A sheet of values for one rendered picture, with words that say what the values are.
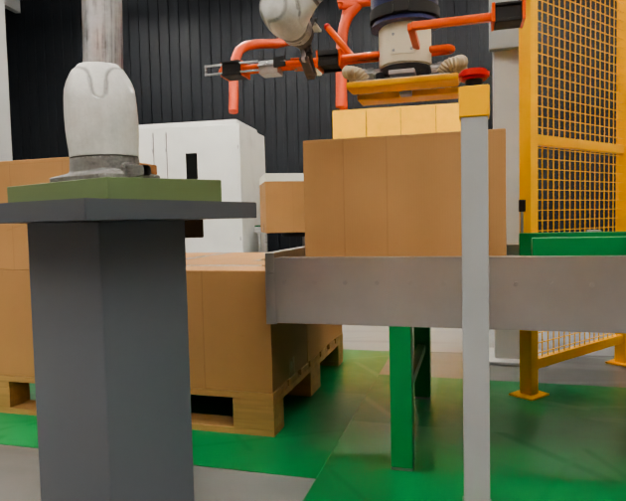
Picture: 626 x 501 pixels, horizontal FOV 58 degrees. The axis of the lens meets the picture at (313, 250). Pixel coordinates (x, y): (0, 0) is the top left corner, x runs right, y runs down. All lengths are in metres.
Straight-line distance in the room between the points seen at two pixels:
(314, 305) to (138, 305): 0.53
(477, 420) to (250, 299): 0.81
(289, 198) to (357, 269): 2.29
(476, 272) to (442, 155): 0.47
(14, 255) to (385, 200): 1.38
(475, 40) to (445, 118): 3.96
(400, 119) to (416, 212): 7.62
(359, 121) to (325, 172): 7.61
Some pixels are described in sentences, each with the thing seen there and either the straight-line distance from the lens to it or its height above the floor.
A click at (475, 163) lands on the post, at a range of 1.36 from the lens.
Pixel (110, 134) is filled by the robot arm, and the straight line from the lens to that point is 1.35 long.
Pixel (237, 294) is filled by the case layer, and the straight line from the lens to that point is 1.86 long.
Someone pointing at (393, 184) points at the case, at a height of 0.80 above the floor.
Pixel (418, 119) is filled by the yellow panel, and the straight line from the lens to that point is 9.29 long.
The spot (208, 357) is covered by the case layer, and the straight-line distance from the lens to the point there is 1.94.
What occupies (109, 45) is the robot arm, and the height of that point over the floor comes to 1.16.
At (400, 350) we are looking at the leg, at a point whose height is 0.34.
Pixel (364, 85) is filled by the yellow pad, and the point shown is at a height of 1.11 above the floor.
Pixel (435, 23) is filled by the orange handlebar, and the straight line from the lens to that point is 1.71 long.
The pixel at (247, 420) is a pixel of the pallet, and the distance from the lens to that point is 1.94.
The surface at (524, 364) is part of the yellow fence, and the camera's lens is 2.37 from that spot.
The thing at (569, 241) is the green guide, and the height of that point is 0.63.
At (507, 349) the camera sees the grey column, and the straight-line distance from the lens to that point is 2.90.
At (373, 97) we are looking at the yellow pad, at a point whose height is 1.11.
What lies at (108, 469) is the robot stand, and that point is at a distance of 1.34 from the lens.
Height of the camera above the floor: 0.70
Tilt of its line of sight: 3 degrees down
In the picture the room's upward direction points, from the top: 1 degrees counter-clockwise
